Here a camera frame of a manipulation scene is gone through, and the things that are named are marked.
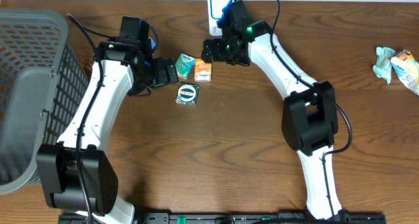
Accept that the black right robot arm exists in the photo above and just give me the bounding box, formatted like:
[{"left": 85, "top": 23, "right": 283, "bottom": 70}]
[{"left": 201, "top": 1, "right": 342, "bottom": 219}]

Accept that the mint green wipes pack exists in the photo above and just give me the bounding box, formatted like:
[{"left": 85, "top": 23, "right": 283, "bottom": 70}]
[{"left": 372, "top": 47, "right": 396, "bottom": 84}]

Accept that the teal tissue pack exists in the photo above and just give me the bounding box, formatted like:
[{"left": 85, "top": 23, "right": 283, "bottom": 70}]
[{"left": 175, "top": 53, "right": 196, "bottom": 79}]

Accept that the yellow snack bag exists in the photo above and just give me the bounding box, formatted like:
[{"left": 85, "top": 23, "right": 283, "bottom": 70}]
[{"left": 390, "top": 49, "right": 418, "bottom": 95}]

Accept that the orange tissue pack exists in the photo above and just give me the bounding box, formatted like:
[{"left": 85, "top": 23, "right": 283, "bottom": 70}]
[{"left": 194, "top": 58, "right": 212, "bottom": 82}]

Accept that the white barcode scanner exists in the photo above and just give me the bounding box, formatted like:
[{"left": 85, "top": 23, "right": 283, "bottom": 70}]
[{"left": 207, "top": 0, "right": 230, "bottom": 37}]

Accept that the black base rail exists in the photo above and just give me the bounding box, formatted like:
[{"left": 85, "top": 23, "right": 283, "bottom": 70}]
[{"left": 58, "top": 212, "right": 387, "bottom": 224}]

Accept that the grey plastic mesh basket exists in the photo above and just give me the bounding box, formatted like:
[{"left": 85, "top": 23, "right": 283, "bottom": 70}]
[{"left": 1, "top": 9, "right": 88, "bottom": 195}]

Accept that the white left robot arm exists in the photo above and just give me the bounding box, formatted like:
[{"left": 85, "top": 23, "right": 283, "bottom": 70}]
[{"left": 36, "top": 39, "right": 177, "bottom": 223}]

